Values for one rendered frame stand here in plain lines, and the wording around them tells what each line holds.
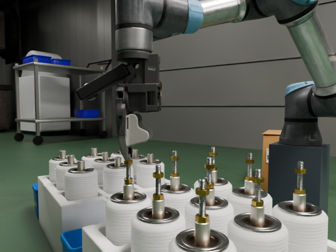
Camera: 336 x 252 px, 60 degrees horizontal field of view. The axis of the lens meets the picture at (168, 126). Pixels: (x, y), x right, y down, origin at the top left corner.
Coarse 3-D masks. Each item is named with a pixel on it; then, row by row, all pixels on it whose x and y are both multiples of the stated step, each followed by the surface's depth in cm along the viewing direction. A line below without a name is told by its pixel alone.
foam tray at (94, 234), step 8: (96, 224) 65; (104, 224) 65; (88, 232) 61; (96, 232) 60; (104, 232) 64; (88, 240) 60; (96, 240) 57; (104, 240) 57; (328, 240) 57; (88, 248) 60; (96, 248) 56; (104, 248) 54; (112, 248) 54; (120, 248) 54; (128, 248) 54; (328, 248) 55
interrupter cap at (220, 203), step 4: (196, 196) 60; (216, 196) 60; (192, 200) 58; (196, 200) 58; (216, 200) 59; (220, 200) 58; (224, 200) 58; (192, 204) 56; (196, 204) 56; (216, 204) 57; (220, 204) 56; (224, 204) 56; (208, 208) 54; (212, 208) 54; (216, 208) 54; (220, 208) 54
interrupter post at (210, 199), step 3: (210, 189) 56; (213, 189) 57; (210, 192) 56; (213, 192) 57; (207, 195) 56; (210, 195) 56; (213, 195) 57; (207, 198) 57; (210, 198) 56; (213, 198) 57; (207, 201) 57; (210, 201) 56; (213, 201) 57; (207, 204) 57; (210, 204) 57
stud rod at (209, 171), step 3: (207, 159) 57; (210, 159) 57; (207, 162) 57; (210, 162) 57; (207, 171) 57; (210, 171) 57; (207, 174) 57; (210, 174) 57; (207, 177) 57; (210, 177) 57; (207, 180) 57; (210, 180) 57; (210, 183) 57
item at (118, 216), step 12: (108, 204) 58; (120, 204) 57; (132, 204) 57; (144, 204) 58; (108, 216) 58; (120, 216) 56; (132, 216) 57; (108, 228) 58; (120, 228) 57; (120, 240) 57
